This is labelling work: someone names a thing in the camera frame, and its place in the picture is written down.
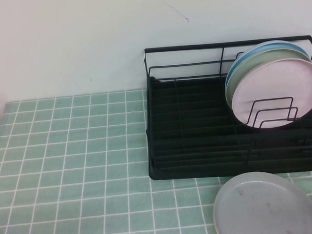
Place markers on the green plate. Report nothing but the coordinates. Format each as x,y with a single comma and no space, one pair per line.
272,55

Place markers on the blue plate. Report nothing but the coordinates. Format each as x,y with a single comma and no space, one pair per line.
259,48

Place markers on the black drip tray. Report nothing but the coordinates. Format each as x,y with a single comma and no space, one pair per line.
199,167

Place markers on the green checked tablecloth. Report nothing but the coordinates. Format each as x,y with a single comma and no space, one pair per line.
70,164

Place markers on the grey plate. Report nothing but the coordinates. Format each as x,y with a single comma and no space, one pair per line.
263,208

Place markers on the pink plate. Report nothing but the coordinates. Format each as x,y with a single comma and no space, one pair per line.
273,83

